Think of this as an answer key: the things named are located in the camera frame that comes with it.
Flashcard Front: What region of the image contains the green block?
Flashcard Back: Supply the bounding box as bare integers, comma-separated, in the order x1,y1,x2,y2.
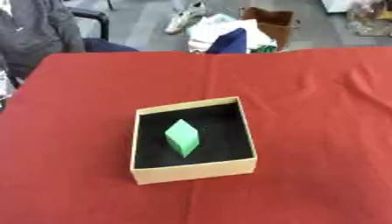
164,118,201,158

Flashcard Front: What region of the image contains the person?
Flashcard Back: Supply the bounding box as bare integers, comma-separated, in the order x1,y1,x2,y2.
0,0,140,88

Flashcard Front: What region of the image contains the white and blue cloth pile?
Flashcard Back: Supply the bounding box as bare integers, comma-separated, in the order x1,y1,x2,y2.
185,13,279,55

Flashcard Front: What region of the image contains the black chair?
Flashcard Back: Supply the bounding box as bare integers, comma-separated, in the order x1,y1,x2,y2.
64,6,112,41

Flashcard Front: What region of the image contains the white shoe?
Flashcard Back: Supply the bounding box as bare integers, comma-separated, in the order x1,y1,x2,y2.
162,0,210,35

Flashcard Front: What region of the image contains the brown paper bag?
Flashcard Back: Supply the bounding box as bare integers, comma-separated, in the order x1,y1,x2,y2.
239,6,300,53

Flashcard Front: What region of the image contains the tan cardboard box black inside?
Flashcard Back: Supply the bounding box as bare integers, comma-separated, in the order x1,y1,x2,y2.
129,95,259,186

